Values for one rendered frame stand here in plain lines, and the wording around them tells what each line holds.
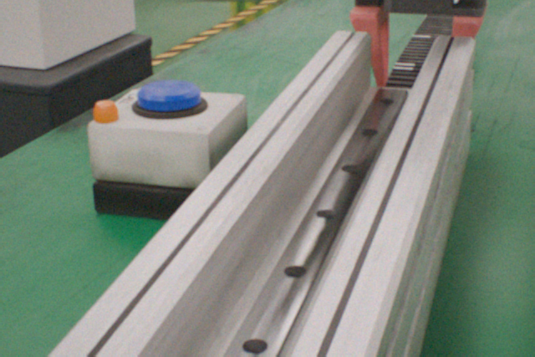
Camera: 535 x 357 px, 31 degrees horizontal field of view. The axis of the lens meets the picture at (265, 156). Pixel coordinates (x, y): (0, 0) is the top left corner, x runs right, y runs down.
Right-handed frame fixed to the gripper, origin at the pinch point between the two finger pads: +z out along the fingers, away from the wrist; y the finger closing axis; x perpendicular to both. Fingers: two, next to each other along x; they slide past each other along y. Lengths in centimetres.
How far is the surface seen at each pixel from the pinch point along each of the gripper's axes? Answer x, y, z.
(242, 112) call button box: -15.9, -9.4, -2.5
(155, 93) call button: -19.7, -13.8, -4.7
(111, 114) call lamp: -21.8, -15.8, -3.9
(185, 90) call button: -18.8, -12.1, -4.7
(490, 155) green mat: -6.8, 6.2, 2.6
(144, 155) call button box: -22.4, -13.6, -1.6
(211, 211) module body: -38.1, -3.8, -5.9
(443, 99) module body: -21.1, 4.0, -5.9
